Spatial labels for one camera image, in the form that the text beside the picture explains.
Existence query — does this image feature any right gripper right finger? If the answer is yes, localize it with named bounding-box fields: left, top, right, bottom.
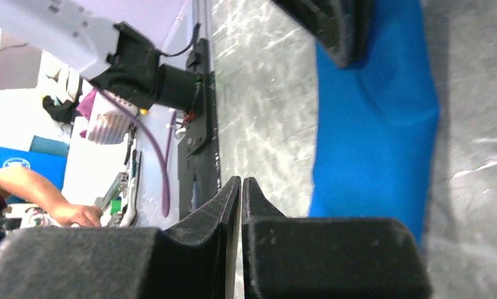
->
left=241, top=177, right=432, bottom=298

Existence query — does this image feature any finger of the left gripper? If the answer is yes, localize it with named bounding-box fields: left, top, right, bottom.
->
left=273, top=0, right=374, bottom=69

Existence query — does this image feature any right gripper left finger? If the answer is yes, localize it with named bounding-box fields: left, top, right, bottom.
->
left=0, top=176, right=241, bottom=298

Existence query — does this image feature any blue cloth napkin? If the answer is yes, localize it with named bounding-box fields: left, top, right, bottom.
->
left=308, top=1, right=439, bottom=240

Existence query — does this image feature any person's forearm in background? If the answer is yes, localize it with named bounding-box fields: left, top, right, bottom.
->
left=0, top=166, right=69, bottom=213

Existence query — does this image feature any person's hand in background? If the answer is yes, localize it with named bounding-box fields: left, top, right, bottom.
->
left=49, top=203, right=103, bottom=227

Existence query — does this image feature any white perforated device in background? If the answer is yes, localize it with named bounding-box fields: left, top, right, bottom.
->
left=85, top=92, right=132, bottom=145

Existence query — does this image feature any blue box in background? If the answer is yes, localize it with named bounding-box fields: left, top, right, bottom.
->
left=0, top=136, right=69, bottom=190

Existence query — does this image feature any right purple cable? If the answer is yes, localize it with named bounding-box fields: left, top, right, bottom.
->
left=95, top=88, right=178, bottom=218

